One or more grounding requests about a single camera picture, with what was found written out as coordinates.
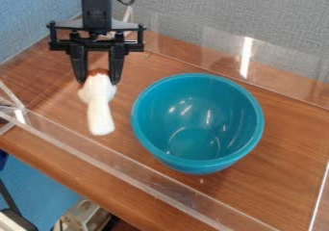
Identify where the clear acrylic corner bracket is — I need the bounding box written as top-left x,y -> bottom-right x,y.
0,81 -> 27,136
122,6 -> 134,23

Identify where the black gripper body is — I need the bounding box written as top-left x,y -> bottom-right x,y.
46,0 -> 148,55

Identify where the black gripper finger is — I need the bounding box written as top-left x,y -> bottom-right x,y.
70,44 -> 87,84
110,45 -> 124,85

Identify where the white plush mushroom brown cap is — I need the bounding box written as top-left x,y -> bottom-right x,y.
79,68 -> 116,136

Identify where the clear acrylic corner bracket left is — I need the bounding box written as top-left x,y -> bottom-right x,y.
0,81 -> 27,136

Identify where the black stand leg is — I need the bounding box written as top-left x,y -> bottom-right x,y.
0,179 -> 39,231

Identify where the white device under table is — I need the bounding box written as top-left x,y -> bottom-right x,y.
51,199 -> 112,231

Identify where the clear acrylic corner bracket back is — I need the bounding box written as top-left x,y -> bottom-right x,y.
122,6 -> 134,23

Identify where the clear acrylic barrier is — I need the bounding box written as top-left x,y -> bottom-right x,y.
12,110 -> 278,231
108,13 -> 329,111

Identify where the clear acrylic front barrier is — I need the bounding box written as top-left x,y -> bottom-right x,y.
12,110 -> 278,231

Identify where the clear acrylic back barrier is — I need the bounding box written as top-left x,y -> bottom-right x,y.
108,13 -> 329,111

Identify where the blue plastic bowl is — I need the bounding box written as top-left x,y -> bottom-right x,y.
131,73 -> 265,175

